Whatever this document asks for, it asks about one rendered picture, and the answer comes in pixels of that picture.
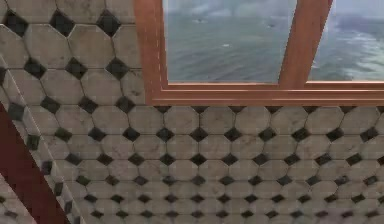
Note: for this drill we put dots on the wooden framed window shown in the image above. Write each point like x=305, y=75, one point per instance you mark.
x=301, y=50

